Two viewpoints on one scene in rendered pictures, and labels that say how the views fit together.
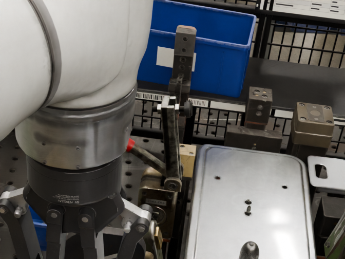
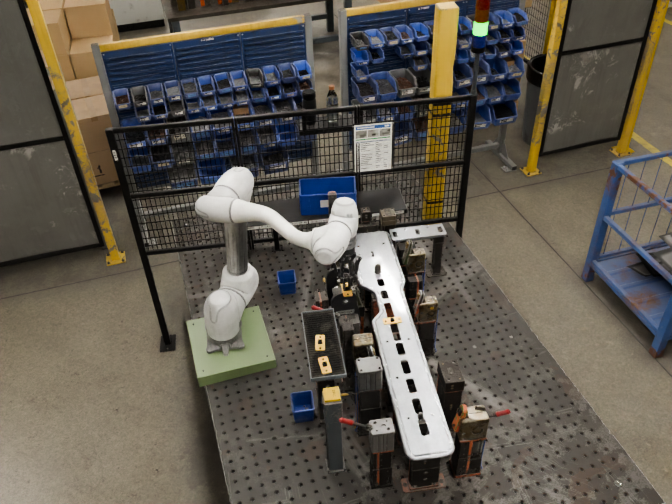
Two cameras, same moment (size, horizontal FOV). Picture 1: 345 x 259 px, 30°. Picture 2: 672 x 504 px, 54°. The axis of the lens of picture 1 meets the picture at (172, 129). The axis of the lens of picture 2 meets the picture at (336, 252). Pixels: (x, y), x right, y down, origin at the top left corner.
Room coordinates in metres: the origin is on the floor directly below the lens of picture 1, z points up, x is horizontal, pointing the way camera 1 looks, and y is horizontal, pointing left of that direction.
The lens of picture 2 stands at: (-1.63, 0.44, 3.11)
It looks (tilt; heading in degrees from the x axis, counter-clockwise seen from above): 39 degrees down; 351
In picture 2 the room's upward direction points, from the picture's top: 2 degrees counter-clockwise
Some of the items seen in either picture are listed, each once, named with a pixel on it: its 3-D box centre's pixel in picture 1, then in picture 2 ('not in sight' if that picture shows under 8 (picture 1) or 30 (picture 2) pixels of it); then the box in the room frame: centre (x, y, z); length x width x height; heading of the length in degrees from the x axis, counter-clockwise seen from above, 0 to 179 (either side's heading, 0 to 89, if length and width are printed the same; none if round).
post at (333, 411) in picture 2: not in sight; (333, 432); (-0.06, 0.23, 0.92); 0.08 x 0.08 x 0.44; 87
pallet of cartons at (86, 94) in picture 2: not in sight; (68, 115); (3.88, 1.82, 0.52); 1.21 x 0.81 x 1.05; 11
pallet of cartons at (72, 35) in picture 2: not in sight; (78, 53); (5.28, 1.89, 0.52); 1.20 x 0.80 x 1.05; 4
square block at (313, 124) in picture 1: (298, 179); (387, 238); (1.14, -0.29, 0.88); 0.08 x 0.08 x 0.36; 87
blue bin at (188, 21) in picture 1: (183, 44); (327, 195); (1.32, 0.00, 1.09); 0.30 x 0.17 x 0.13; 82
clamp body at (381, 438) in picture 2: not in sight; (380, 454); (-0.17, 0.06, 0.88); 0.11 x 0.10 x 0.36; 87
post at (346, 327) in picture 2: not in sight; (348, 357); (0.32, 0.09, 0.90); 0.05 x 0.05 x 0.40; 87
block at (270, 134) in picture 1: (244, 184); (366, 246); (1.14, -0.18, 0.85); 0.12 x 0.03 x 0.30; 87
